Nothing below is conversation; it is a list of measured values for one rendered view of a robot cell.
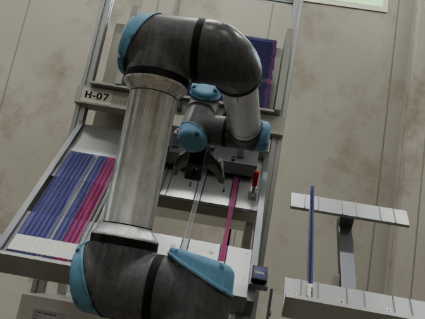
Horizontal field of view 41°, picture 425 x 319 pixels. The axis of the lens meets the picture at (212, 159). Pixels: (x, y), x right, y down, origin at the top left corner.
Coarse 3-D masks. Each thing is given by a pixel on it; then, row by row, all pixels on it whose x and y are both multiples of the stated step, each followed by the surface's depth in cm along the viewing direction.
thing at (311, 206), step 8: (312, 192) 169; (312, 200) 166; (312, 208) 162; (312, 216) 159; (312, 224) 156; (312, 232) 153; (312, 240) 150; (312, 248) 147; (312, 256) 144; (312, 264) 142; (312, 272) 139; (312, 280) 137
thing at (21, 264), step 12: (0, 252) 147; (12, 252) 148; (0, 264) 149; (12, 264) 149; (24, 264) 148; (36, 264) 147; (48, 264) 147; (60, 264) 146; (24, 276) 151; (36, 276) 150; (48, 276) 149; (60, 276) 149; (240, 300) 144; (240, 312) 146
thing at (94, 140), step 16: (96, 128) 205; (112, 128) 207; (80, 144) 196; (96, 144) 197; (112, 144) 198; (64, 160) 187; (176, 176) 187; (208, 176) 188; (160, 192) 178; (176, 192) 179; (192, 192) 180; (208, 192) 181; (224, 192) 182; (240, 192) 183; (224, 208) 182; (240, 208) 176; (256, 208) 177
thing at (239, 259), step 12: (24, 216) 163; (12, 240) 154; (168, 240) 161; (180, 240) 161; (192, 240) 162; (192, 252) 158; (204, 252) 158; (216, 252) 159; (228, 252) 159; (240, 252) 160; (228, 264) 155; (240, 264) 156; (240, 276) 152; (240, 288) 149
